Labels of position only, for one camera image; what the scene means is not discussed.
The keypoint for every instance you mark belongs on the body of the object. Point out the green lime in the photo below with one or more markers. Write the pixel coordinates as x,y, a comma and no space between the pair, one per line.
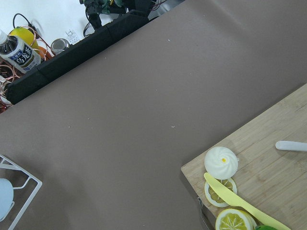
264,227

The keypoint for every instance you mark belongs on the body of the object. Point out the white steamed bun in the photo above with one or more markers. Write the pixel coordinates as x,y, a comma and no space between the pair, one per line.
221,162

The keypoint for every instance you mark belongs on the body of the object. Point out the half lemon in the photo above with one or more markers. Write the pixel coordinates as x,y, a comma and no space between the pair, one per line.
234,219

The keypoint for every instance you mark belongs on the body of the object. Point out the wooden cutting board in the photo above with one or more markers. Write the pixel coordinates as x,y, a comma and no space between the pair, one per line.
272,180

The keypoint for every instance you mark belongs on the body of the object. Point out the light blue cup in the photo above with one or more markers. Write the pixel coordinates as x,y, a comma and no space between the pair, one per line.
6,197

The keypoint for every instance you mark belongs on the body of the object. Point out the yellow plastic knife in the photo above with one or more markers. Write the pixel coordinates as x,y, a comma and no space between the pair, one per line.
234,200

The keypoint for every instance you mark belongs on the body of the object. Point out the lemon slice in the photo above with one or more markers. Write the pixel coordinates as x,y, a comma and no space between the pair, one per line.
212,196

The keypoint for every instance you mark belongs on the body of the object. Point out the white wire rack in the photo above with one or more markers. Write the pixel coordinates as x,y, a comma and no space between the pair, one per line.
25,187

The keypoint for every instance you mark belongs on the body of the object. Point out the copper wire basket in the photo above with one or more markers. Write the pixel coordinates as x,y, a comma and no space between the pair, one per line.
9,74

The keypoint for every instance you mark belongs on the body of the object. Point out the white ceramic spoon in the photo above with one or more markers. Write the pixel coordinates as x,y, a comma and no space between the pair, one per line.
291,145

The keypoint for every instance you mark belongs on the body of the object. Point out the metal cup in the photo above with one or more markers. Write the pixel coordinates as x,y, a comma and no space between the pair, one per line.
59,45

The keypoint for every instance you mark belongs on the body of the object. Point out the oolong tea bottle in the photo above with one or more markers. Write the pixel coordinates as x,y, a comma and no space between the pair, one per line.
18,53

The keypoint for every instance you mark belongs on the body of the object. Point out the yellow lemon in basket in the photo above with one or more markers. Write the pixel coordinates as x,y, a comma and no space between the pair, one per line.
27,36

